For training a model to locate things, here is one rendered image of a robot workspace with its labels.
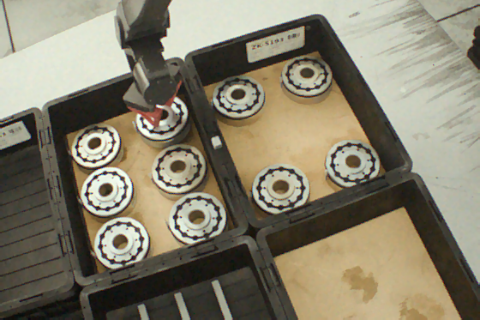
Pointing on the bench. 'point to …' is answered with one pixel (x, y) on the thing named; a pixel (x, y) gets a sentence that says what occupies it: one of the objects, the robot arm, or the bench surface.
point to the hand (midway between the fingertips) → (160, 113)
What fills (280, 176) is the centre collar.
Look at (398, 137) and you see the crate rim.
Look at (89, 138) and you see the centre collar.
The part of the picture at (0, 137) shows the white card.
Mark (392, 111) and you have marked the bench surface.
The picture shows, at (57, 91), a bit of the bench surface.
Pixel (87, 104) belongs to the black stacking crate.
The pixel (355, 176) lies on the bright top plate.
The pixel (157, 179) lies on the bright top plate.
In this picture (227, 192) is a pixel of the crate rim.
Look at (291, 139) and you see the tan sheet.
